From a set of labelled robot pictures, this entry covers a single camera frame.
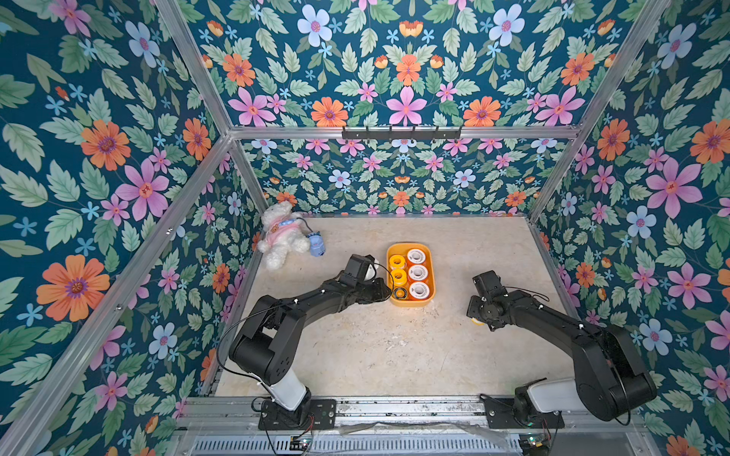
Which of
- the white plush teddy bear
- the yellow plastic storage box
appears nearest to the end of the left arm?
the yellow plastic storage box

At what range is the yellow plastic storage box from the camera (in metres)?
0.93

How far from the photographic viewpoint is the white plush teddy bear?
100 centimetres

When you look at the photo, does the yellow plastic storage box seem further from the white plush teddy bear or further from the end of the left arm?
the white plush teddy bear

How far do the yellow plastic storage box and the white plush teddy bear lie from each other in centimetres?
33
